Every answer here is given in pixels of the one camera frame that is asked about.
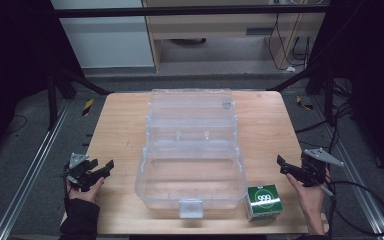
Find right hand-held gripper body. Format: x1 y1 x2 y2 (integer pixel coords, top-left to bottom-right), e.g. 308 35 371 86
299 147 345 188

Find clear plastic storage box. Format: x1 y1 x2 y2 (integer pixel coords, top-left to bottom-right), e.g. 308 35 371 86
134 87 248 220

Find green and white carton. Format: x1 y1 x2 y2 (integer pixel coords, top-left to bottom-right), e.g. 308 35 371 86
244 184 285 223

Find light wooden desk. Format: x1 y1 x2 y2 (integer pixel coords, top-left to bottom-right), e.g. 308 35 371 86
141 0 328 74

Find yellow black tape strip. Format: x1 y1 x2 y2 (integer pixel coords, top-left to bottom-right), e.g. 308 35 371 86
81 98 95 117
295 95 315 111

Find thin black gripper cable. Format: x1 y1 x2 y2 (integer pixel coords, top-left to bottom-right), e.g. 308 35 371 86
61 166 76 214

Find black metal stand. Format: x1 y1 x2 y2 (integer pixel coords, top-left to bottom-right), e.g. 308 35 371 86
266 63 339 128
45 63 114 132

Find white cabinet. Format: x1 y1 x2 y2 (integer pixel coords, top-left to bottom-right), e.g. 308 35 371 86
50 0 156 70

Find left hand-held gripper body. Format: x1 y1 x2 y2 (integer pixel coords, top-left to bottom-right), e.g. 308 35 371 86
62 152 100 193

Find aluminium floor rail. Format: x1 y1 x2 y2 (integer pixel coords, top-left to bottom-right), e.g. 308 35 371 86
0 99 73 240
313 96 384 240

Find black hanging cables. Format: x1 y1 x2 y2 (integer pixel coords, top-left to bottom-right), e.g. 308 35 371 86
267 12 314 72

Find person's left hand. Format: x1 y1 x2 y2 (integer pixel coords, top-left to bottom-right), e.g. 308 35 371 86
66 175 106 205

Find person's right hand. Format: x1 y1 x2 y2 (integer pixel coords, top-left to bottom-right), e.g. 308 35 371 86
285 167 332 235

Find black floor cables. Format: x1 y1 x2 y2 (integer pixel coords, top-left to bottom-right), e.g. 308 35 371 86
294 78 358 151

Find black metal crossbar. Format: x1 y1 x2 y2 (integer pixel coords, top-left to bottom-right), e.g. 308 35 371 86
53 4 330 19

